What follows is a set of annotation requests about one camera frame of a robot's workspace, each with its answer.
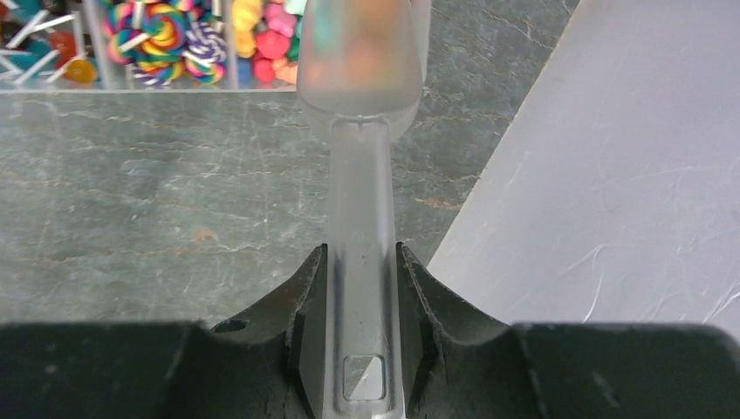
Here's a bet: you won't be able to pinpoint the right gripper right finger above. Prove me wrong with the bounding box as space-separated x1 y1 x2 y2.
396 244 739 418

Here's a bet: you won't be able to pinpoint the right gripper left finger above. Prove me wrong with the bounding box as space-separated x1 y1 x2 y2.
1 245 326 418

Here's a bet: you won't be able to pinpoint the clear plastic scoop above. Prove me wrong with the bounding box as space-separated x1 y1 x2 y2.
296 0 433 419

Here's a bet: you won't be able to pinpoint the popsicle candies in scoop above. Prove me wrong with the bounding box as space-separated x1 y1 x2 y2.
298 1 421 98

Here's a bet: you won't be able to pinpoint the clear compartment candy tray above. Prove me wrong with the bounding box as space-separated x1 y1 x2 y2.
0 0 432 93

